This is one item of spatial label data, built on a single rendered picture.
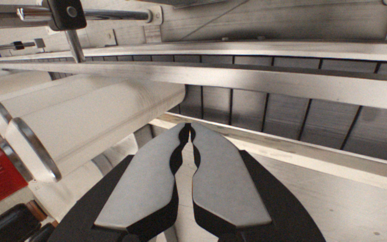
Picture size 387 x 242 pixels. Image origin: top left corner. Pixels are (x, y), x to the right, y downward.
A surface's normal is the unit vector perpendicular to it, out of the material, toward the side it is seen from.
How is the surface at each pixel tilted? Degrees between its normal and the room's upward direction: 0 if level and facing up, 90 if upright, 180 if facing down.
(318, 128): 0
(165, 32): 0
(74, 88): 90
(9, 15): 90
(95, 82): 90
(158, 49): 0
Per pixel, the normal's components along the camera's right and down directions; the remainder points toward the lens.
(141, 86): 0.52, -0.53
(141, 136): 0.86, 0.20
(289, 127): -0.51, 0.44
